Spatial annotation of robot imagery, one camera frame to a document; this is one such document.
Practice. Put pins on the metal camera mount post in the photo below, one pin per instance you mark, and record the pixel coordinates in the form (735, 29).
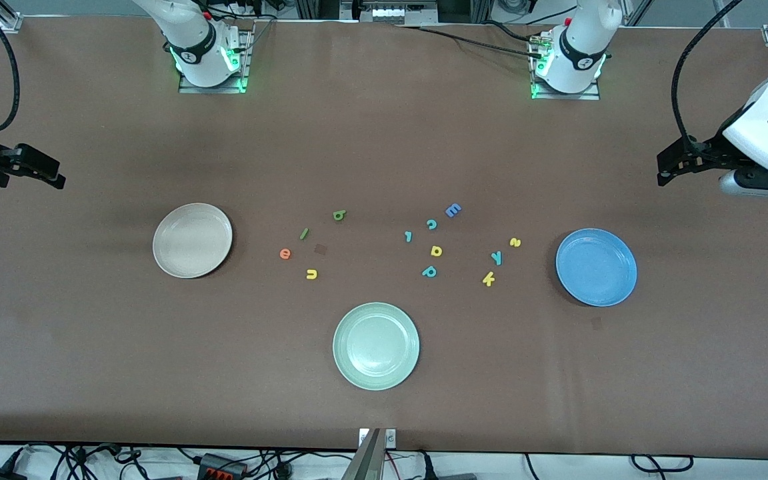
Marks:
(367, 460)

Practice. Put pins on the teal foam letter p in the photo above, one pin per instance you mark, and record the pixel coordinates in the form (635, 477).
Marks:
(426, 273)

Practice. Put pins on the yellow foam letter k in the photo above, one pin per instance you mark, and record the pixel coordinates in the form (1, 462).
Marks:
(488, 279)

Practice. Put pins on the black red power strip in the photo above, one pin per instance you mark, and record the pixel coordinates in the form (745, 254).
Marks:
(220, 464)

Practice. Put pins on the black plug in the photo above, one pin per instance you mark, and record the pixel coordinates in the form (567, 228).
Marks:
(427, 470)

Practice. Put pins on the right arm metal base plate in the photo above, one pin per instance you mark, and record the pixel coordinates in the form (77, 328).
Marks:
(214, 88)

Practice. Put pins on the blue foam letter E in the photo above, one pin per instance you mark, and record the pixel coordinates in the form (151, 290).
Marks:
(452, 210)

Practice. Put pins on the pale green round plate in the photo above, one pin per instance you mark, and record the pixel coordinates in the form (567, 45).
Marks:
(376, 346)

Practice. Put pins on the aluminium frame post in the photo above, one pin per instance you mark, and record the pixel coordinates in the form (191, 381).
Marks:
(482, 8)
(307, 8)

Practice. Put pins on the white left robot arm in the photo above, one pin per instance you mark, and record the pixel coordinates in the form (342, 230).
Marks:
(577, 63)

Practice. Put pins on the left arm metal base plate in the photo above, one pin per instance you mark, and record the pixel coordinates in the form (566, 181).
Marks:
(564, 95)

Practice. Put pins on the beige brown round plate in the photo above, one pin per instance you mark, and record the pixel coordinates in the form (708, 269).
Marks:
(192, 240)

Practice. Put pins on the brown table cover mat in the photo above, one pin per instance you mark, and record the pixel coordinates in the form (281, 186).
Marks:
(90, 366)

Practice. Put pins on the green foam letter b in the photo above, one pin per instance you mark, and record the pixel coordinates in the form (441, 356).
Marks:
(342, 213)

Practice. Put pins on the grey electronics box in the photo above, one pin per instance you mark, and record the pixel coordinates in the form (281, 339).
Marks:
(390, 13)

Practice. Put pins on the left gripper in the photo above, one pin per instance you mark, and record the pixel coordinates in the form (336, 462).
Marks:
(709, 150)

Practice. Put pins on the blue round plate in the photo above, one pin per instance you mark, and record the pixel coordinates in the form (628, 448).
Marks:
(596, 266)

